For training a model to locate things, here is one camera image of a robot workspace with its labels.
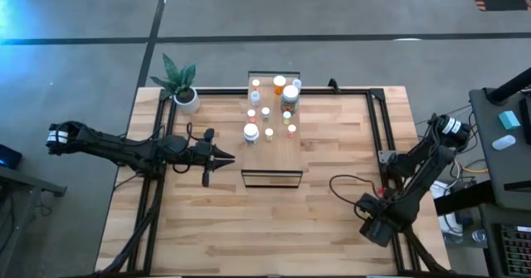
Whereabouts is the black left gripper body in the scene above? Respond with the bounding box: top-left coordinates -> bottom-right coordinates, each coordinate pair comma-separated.
191,128 -> 217,188

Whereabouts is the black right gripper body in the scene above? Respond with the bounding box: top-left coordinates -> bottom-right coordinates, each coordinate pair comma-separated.
358,217 -> 397,248

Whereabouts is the white aspirin bottle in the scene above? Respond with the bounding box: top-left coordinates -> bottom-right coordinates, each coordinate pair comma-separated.
242,123 -> 261,145

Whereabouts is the multivitamin gummies bottle green label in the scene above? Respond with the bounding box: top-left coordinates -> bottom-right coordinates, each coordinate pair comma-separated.
280,85 -> 300,115

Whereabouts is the orange pill bottle white cap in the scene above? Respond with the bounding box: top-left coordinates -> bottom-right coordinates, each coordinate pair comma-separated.
273,75 -> 288,95

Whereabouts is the green plant in white pot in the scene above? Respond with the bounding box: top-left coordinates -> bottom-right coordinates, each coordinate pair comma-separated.
149,52 -> 202,115

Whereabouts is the white power strip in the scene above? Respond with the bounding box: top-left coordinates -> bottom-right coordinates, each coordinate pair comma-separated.
431,180 -> 464,236

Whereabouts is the dark grey lower desk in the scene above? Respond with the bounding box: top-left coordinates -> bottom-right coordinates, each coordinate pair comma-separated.
479,202 -> 531,278

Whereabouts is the black keyboard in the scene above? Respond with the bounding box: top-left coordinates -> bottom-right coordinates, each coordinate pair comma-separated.
499,223 -> 531,277

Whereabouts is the white cup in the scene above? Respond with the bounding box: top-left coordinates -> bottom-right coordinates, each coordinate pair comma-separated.
491,134 -> 518,151

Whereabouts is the teal box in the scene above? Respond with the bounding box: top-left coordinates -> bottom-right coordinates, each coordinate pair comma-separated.
498,110 -> 522,131

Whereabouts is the grey metal stand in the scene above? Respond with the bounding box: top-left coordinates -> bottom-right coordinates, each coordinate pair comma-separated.
0,164 -> 67,278

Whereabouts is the black box blue light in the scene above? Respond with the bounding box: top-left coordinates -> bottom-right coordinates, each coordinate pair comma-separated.
0,144 -> 22,171

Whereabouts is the black pole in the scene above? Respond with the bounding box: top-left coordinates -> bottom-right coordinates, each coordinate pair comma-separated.
485,66 -> 531,106

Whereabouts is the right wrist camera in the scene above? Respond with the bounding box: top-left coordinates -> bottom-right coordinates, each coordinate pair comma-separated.
355,193 -> 381,220

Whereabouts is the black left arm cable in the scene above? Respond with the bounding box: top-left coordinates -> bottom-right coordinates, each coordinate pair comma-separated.
172,121 -> 208,175

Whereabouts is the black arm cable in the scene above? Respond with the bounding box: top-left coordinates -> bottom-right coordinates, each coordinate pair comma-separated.
329,174 -> 381,212
172,121 -> 208,175

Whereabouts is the wooden shelf black metal frame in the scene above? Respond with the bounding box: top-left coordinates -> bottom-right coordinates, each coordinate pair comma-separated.
240,70 -> 304,189

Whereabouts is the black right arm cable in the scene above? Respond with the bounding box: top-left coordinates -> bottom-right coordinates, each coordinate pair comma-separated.
329,174 -> 381,212

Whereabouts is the yellow cable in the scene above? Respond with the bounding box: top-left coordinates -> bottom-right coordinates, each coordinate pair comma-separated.
460,161 -> 490,175

